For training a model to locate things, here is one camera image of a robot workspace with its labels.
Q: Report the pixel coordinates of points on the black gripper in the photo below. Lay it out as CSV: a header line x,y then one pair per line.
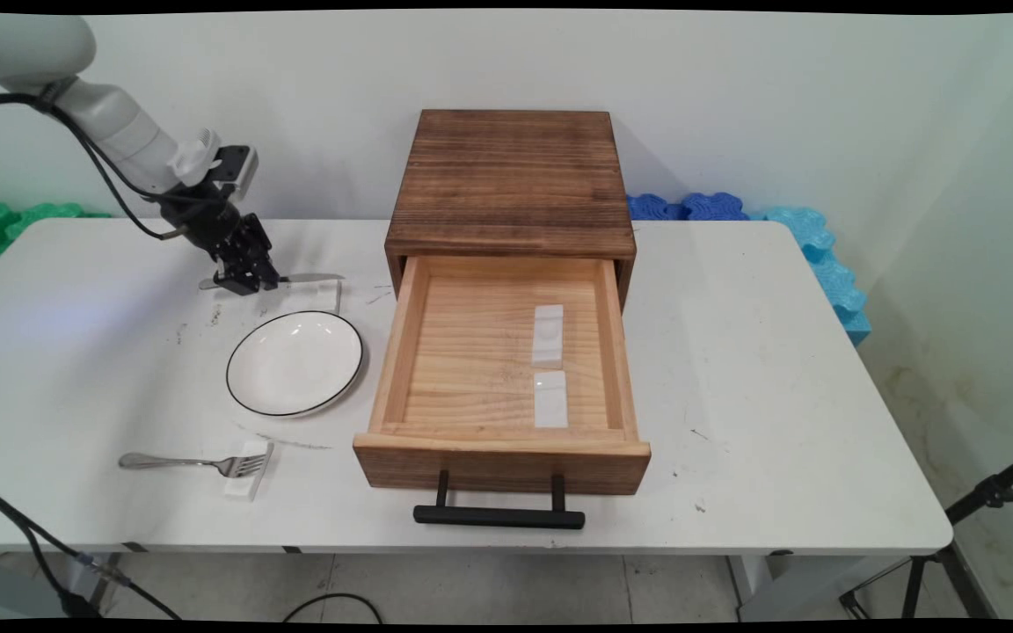
x,y
203,220

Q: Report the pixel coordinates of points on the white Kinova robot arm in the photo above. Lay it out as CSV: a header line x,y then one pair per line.
x,y
111,123

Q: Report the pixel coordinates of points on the white plate black rim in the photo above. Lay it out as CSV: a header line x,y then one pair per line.
x,y
295,362

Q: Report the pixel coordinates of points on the silver table knife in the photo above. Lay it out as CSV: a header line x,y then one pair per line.
x,y
313,279

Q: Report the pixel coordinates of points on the white table leg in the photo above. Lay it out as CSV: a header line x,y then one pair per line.
x,y
89,580
814,585

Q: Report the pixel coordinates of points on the flat white block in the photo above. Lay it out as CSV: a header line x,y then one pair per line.
x,y
550,400

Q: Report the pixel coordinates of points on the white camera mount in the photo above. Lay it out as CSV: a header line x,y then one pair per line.
x,y
194,156

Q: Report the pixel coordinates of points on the black tripod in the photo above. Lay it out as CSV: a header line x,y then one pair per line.
x,y
981,501

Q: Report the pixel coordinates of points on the light blue foam mat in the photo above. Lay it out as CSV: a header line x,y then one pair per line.
x,y
832,272

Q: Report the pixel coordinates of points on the small white rest block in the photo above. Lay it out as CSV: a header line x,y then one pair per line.
x,y
329,297

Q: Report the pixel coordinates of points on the dark blue foam mat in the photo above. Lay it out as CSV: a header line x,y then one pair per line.
x,y
691,208

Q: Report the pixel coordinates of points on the light wooden drawer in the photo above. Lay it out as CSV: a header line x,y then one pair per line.
x,y
480,369

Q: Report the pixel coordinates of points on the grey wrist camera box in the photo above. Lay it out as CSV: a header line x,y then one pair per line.
x,y
238,169

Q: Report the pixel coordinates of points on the white block with dent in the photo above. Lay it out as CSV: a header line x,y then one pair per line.
x,y
548,338

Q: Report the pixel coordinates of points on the silver fork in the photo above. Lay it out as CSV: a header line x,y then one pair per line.
x,y
172,461

